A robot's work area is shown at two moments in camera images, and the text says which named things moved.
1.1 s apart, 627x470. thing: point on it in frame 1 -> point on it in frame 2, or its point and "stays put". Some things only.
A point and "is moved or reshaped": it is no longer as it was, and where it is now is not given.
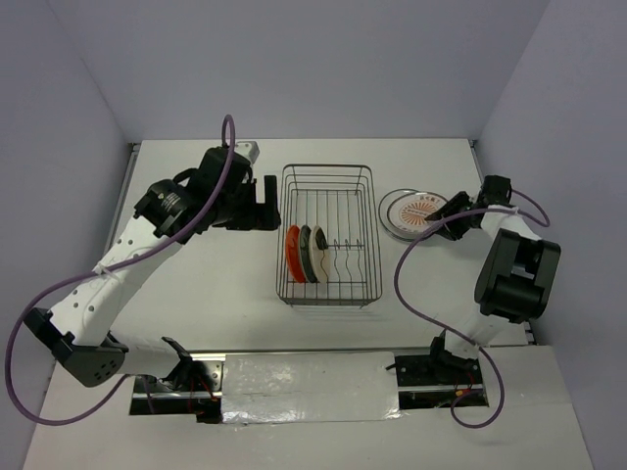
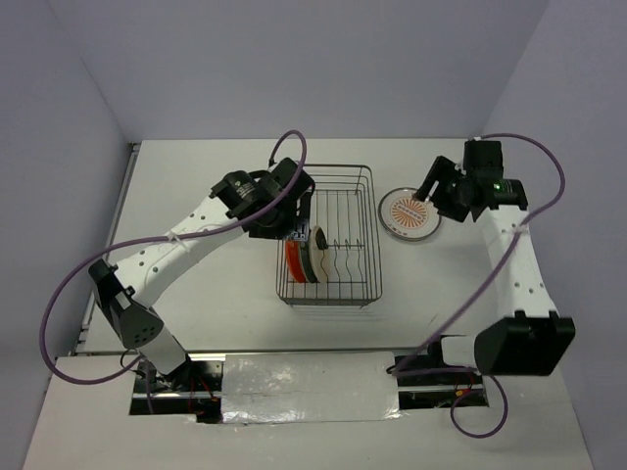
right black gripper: [450, 208] -> [443, 169]
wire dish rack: [341, 200] stays put
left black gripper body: [241, 211] -> [285, 224]
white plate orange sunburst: [408, 212] is moved or reshaped
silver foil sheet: [310, 387] stays put
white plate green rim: [385, 220] is moved or reshaped
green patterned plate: [305, 253] stays put
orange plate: [293, 253] stays put
